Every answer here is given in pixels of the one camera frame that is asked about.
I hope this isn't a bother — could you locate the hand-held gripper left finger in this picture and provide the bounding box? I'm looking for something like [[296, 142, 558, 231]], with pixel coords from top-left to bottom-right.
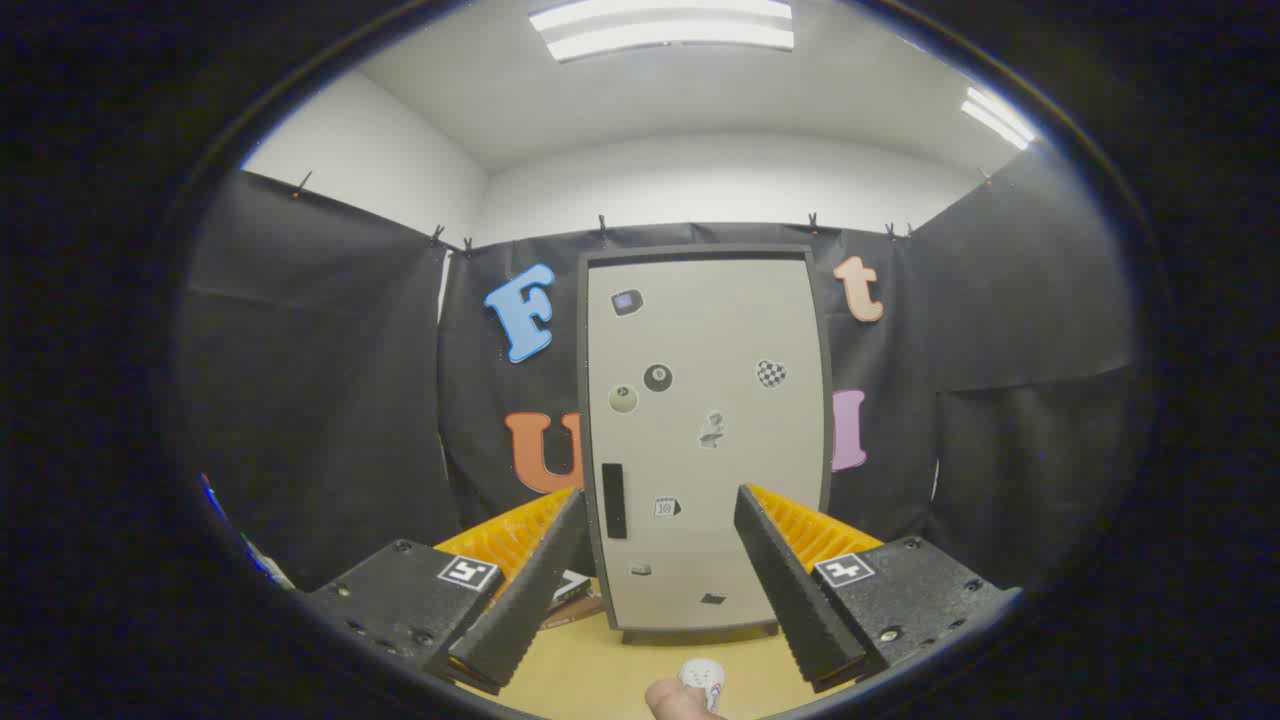
[[305, 487, 593, 696]]

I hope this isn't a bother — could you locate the grey shoe cabinet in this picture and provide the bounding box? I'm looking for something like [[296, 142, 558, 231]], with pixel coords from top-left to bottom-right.
[[577, 243, 836, 644]]

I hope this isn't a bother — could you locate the small ceiling light panel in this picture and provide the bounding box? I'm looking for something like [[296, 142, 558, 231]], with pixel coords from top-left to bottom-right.
[[960, 85, 1037, 151]]

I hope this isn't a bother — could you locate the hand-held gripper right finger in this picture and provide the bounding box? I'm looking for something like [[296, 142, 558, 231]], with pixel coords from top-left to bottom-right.
[[735, 484, 1021, 694]]

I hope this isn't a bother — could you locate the large ceiling light panel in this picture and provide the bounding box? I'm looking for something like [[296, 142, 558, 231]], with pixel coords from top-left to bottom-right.
[[528, 0, 796, 63]]

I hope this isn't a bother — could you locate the white canvas shoe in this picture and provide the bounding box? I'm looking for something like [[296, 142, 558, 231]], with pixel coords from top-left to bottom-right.
[[678, 658, 726, 713]]

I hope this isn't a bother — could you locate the black backdrop cloth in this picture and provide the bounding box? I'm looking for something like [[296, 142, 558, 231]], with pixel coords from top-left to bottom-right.
[[175, 150, 1141, 601]]

